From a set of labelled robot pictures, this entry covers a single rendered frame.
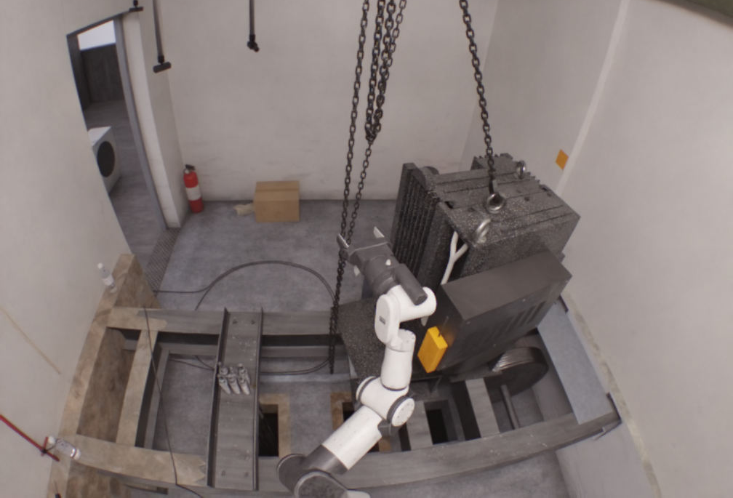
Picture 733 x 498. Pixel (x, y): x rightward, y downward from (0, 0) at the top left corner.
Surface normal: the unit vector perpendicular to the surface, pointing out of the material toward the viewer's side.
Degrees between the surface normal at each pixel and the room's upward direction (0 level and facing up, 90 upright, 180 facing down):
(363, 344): 0
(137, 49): 90
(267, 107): 90
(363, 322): 0
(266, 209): 90
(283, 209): 90
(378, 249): 2
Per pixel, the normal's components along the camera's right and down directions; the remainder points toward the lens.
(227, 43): 0.12, 0.65
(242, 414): 0.09, -0.76
